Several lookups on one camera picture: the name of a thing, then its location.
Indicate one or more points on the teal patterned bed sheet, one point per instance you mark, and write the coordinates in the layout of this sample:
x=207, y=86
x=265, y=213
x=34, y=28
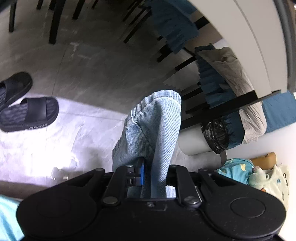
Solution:
x=237, y=169

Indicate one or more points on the white and black desk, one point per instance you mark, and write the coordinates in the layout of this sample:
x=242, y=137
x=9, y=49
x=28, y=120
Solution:
x=262, y=36

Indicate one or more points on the light blue denim jeans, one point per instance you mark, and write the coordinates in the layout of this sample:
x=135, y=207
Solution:
x=151, y=131

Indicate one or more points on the green cartoon fleece blanket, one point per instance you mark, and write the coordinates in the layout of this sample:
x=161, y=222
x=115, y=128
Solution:
x=273, y=181

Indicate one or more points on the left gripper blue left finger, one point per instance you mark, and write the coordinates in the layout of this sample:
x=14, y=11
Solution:
x=129, y=175

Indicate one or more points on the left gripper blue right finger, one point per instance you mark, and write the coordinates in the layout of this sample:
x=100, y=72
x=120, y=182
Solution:
x=186, y=192

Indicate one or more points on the black bin with bag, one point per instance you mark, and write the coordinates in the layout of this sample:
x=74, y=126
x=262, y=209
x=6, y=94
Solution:
x=216, y=135

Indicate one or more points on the blue quilted folding mattress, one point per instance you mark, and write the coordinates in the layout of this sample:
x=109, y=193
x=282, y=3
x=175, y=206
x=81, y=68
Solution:
x=279, y=111

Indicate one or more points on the black slide sandal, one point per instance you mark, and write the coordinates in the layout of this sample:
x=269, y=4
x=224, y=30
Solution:
x=29, y=114
x=14, y=88

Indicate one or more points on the grey cloth on chair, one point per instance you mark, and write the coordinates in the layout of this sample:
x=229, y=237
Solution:
x=225, y=62

